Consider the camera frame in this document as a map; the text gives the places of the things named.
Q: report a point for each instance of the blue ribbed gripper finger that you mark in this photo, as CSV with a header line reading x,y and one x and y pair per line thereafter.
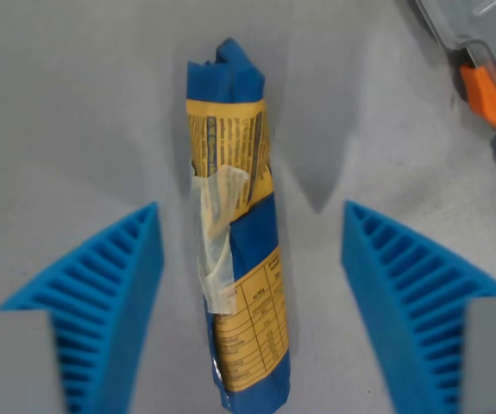
x,y
114,280
385,280

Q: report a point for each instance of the blue bag with yellow label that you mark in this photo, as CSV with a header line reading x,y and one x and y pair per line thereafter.
x,y
252,241

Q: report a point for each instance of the orange case latch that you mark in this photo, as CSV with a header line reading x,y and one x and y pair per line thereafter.
x,y
485,97

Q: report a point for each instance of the grey plastic case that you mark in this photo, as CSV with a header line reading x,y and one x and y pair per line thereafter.
x,y
489,26

